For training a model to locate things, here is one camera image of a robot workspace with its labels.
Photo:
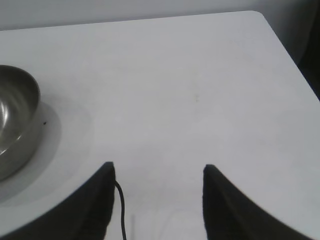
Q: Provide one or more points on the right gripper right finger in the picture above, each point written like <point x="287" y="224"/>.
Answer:
<point x="230" y="215"/>

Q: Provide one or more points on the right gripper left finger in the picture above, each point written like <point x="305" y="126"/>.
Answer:
<point x="82" y="212"/>

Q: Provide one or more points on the stainless steel mixing bowl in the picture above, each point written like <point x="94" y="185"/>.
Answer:
<point x="15" y="112"/>

